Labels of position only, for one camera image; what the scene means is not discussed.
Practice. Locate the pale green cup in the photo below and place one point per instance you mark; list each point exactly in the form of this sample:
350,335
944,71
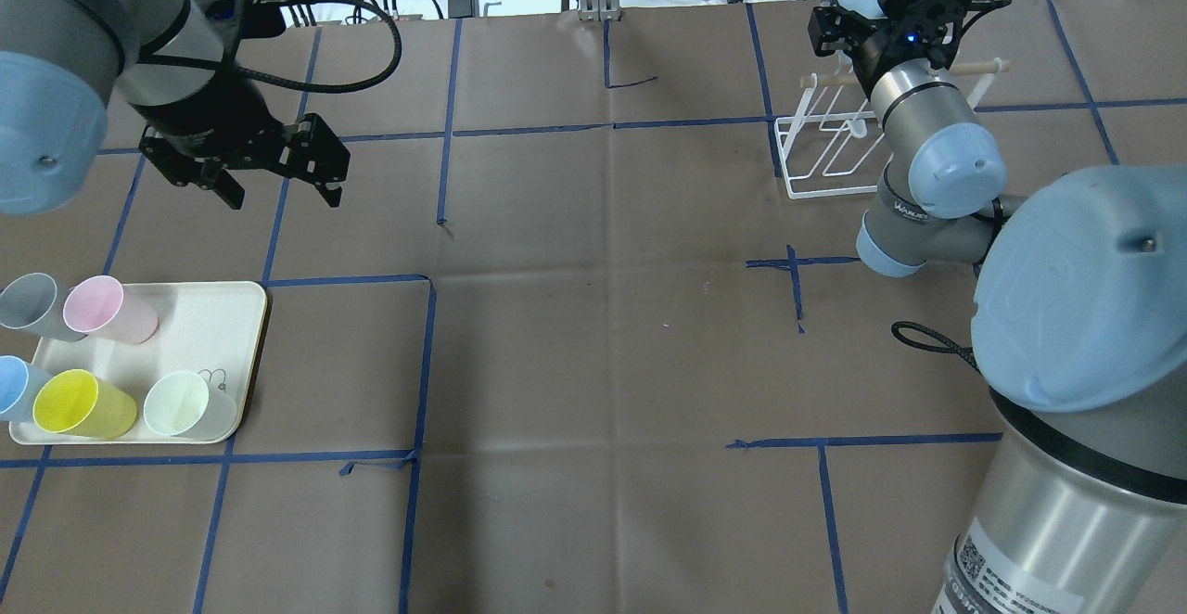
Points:
191,404

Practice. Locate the grey cup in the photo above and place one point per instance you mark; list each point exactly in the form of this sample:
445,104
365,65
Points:
34,304

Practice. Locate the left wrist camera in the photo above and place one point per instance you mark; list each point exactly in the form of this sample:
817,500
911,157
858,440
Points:
235,20

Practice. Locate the pink cup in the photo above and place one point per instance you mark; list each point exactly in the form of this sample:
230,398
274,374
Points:
102,306

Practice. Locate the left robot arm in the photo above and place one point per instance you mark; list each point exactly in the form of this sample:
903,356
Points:
174,62

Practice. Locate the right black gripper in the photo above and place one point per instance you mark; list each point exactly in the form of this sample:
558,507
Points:
878,55

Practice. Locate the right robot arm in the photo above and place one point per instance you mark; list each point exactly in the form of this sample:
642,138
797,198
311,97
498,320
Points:
1078,329

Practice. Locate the white wire cup rack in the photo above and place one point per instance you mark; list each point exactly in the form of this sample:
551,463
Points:
835,141

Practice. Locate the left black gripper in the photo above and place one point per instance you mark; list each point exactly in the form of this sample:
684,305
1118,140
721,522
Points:
225,111

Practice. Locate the yellow cup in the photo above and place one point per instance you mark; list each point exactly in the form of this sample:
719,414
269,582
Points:
78,403

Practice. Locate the cream plastic tray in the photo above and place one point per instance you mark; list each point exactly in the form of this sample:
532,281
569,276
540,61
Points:
203,326

